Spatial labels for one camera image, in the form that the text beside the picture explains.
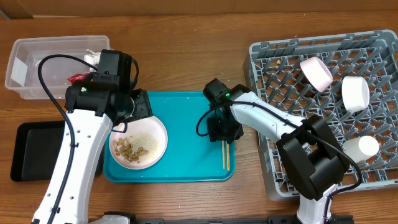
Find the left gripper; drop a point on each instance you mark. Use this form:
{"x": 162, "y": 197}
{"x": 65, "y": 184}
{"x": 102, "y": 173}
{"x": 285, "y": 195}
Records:
{"x": 143, "y": 106}

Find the wooden chopstick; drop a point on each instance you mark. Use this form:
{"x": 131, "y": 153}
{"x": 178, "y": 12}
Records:
{"x": 224, "y": 154}
{"x": 227, "y": 157}

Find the grey dishwasher rack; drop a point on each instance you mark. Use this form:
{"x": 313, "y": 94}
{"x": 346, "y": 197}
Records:
{"x": 272, "y": 70}

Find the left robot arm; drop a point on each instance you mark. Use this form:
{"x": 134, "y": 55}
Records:
{"x": 94, "y": 105}

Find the white tissue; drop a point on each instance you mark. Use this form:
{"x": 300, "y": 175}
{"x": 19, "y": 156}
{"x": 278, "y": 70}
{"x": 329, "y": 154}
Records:
{"x": 93, "y": 58}

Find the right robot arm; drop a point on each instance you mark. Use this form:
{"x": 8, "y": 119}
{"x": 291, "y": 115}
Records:
{"x": 311, "y": 155}

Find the peanuts pile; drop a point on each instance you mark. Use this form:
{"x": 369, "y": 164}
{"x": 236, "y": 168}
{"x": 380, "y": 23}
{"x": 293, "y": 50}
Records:
{"x": 123, "y": 147}

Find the red snack wrapper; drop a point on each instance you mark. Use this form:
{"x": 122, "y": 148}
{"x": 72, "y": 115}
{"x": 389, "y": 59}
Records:
{"x": 76, "y": 77}

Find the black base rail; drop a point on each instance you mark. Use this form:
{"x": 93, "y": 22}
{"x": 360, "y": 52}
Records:
{"x": 217, "y": 221}

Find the teal serving tray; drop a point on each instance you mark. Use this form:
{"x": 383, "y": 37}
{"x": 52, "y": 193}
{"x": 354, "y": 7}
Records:
{"x": 188, "y": 157}

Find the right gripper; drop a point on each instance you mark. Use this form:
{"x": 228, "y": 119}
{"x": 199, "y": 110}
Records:
{"x": 219, "y": 134}

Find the black plastic tray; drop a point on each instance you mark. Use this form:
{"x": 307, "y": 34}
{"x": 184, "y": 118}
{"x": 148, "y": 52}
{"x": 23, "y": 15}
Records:
{"x": 36, "y": 150}

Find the pale green bowl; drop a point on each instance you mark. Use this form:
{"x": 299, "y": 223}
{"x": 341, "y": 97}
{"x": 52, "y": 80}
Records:
{"x": 355, "y": 93}

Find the white plate with food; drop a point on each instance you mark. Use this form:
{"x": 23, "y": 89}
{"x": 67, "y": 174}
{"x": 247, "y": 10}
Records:
{"x": 150, "y": 125}

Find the rice pile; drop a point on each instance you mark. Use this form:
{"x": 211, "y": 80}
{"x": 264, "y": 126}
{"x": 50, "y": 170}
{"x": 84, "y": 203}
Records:
{"x": 143, "y": 145}

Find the white paper cup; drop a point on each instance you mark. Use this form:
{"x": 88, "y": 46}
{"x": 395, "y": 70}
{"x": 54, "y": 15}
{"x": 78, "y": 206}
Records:
{"x": 361, "y": 149}

